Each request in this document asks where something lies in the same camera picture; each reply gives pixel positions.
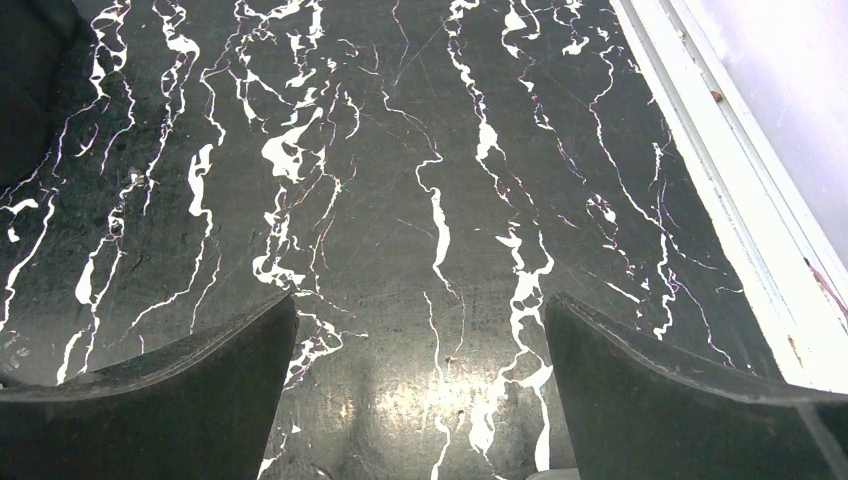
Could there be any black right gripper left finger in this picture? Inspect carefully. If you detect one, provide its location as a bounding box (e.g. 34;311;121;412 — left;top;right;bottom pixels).
1;296;299;479

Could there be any white aluminium table rail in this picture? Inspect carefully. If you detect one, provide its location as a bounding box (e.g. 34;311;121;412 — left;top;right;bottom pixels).
613;1;847;392

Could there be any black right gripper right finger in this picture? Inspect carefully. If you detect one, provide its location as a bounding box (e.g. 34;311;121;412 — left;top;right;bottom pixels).
544;293;847;479

